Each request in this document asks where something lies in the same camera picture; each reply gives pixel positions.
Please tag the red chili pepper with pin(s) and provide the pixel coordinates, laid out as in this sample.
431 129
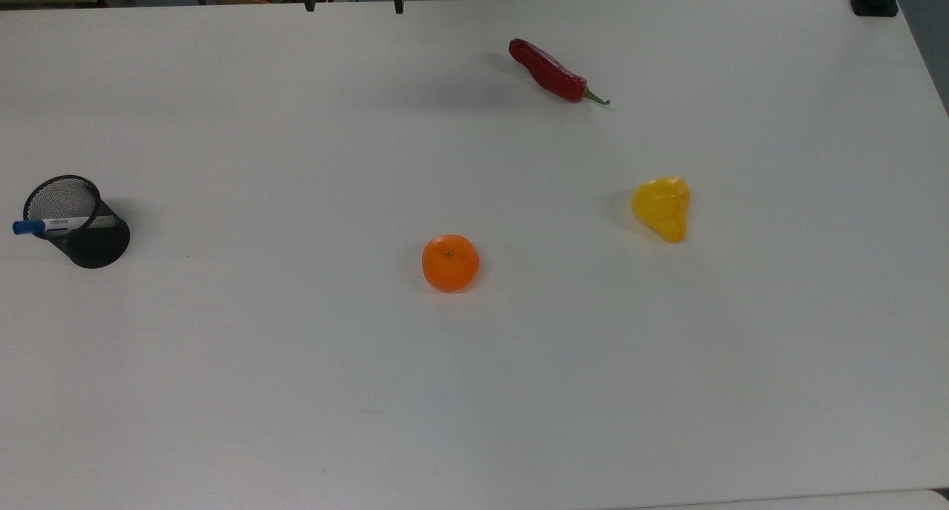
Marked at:
549 73

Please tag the blue capped white marker pen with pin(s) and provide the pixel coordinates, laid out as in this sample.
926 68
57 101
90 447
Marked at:
28 227

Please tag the orange mandarin fruit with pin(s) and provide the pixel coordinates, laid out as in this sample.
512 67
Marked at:
450 264

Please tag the black mesh pen cup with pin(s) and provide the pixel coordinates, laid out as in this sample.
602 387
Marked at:
100 247

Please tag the yellow bell pepper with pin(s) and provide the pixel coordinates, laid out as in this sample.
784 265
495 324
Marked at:
662 207

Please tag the white adjacent table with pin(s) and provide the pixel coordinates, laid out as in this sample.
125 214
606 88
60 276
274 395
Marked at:
815 501

